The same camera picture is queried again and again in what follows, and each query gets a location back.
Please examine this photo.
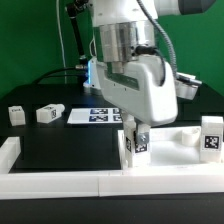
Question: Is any white U-shaped fence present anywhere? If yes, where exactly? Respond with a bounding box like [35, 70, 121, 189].
[0, 137, 224, 200]

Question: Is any white hanging cable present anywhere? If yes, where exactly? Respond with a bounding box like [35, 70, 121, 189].
[55, 0, 68, 84]

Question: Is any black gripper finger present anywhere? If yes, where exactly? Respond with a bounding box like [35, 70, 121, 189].
[136, 123, 150, 144]
[121, 111, 134, 123]

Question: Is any white square tabletop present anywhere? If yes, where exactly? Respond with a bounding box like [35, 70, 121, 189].
[118, 126, 224, 169]

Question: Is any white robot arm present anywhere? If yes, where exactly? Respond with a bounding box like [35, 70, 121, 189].
[66, 0, 216, 145]

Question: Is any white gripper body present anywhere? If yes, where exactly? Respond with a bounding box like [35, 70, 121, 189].
[96, 56, 202, 127]

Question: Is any white AprilTag sheet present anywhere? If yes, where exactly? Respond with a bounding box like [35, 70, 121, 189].
[68, 108, 122, 124]

